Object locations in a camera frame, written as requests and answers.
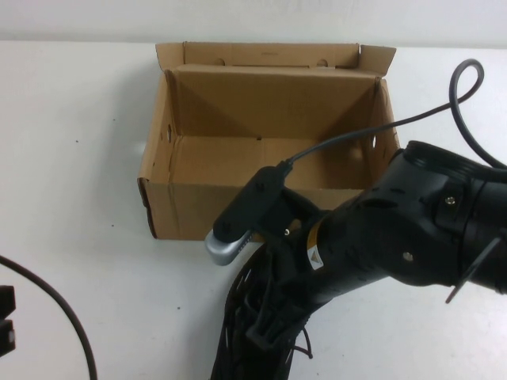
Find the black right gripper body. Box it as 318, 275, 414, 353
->
265, 199, 381, 317

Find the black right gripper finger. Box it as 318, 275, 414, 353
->
245, 305, 307, 350

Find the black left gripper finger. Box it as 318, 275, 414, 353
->
0, 284, 17, 318
0, 318, 17, 354

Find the black knit sneaker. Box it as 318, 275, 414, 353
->
209, 245, 318, 380

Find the brown cardboard shoe box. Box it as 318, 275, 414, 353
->
136, 41, 411, 243

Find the black zip tie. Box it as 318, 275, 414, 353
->
446, 237, 499, 305

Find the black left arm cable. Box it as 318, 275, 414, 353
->
0, 255, 94, 380

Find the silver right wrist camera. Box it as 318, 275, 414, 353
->
204, 231, 254, 267

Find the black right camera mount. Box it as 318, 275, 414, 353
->
212, 165, 318, 243

